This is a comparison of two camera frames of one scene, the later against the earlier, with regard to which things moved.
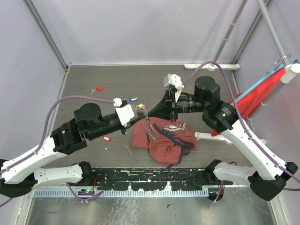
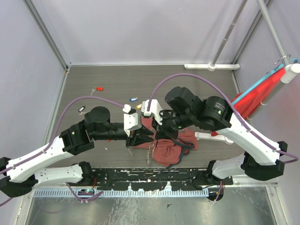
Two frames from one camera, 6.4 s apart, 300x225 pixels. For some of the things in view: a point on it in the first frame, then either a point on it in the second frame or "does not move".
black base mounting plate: (153, 179) does not move
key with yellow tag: (140, 106) does not move
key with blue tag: (132, 99) does not move
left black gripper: (126, 126) → (139, 137)
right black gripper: (163, 109) → (162, 131)
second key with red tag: (97, 88) does not move
